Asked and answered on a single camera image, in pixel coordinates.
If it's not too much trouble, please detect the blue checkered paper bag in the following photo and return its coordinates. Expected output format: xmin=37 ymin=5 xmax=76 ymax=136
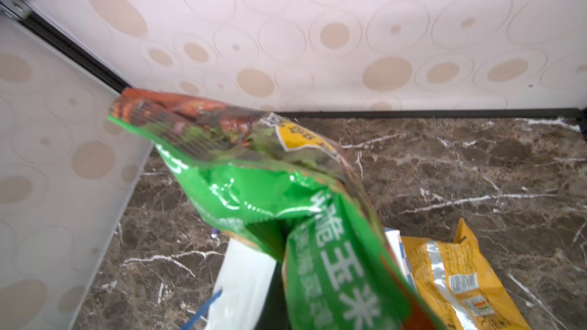
xmin=180 ymin=226 xmax=416 ymax=330

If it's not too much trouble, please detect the yellow snack bag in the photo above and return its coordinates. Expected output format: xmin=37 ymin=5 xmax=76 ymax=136
xmin=402 ymin=219 xmax=530 ymax=330

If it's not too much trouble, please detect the black corner frame post left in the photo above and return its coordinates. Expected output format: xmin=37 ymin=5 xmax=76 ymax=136
xmin=19 ymin=12 xmax=132 ymax=94

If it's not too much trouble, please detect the green corn snack bag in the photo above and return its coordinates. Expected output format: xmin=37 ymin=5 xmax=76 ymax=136
xmin=109 ymin=88 xmax=444 ymax=329

